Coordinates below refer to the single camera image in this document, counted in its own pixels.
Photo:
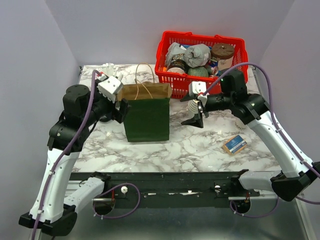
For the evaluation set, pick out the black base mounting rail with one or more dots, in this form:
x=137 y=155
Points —
x=160 y=190

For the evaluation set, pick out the white paper cup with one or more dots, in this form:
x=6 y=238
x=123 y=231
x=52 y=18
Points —
x=240 y=125

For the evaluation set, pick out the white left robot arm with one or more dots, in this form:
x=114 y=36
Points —
x=53 y=213

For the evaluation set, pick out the red plastic shopping basket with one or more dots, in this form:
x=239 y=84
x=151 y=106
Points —
x=179 y=83

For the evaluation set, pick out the black labelled tub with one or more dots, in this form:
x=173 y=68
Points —
x=177 y=65

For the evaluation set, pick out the brown green paper bag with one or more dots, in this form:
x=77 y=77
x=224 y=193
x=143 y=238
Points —
x=148 y=117

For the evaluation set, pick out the grey plastic mailer bag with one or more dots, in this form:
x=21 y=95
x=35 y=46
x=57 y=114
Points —
x=193 y=55

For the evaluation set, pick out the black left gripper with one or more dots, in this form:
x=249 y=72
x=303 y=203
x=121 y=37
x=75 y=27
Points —
x=119 y=114

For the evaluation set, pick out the green netted melon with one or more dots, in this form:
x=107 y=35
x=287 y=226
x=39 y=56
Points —
x=199 y=71

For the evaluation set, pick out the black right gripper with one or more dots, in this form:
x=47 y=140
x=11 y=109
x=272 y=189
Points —
x=197 y=120

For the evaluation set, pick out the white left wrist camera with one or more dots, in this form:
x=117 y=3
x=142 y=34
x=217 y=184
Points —
x=109 y=86

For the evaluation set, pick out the stack of paper cups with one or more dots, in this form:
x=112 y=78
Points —
x=193 y=108

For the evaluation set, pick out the brown lidded round box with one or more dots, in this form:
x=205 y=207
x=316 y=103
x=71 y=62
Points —
x=224 y=54

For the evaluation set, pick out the blue orange card box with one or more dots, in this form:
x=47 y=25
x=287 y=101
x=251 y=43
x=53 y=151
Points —
x=234 y=145

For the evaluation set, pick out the red blue drink can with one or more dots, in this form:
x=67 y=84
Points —
x=214 y=71

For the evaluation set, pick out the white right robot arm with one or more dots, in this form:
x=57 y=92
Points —
x=297 y=172

